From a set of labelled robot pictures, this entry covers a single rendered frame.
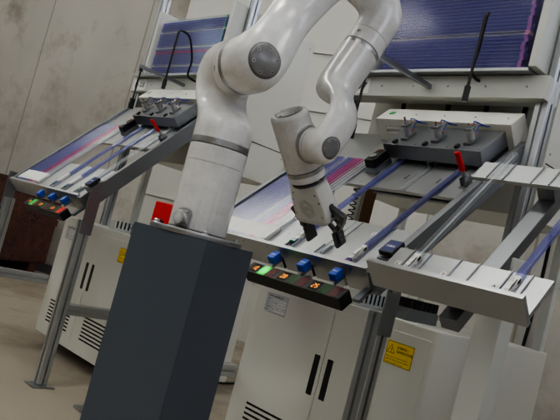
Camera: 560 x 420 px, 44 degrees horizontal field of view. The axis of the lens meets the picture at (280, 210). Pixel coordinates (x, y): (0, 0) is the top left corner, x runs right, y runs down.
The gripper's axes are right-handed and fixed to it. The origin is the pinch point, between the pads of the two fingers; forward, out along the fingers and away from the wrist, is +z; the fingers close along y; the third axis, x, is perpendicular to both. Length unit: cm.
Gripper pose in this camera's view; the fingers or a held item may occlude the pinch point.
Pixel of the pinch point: (325, 237)
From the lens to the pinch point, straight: 162.3
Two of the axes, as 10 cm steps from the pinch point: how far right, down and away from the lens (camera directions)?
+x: 6.9, -4.8, 5.5
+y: 6.7, 1.3, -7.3
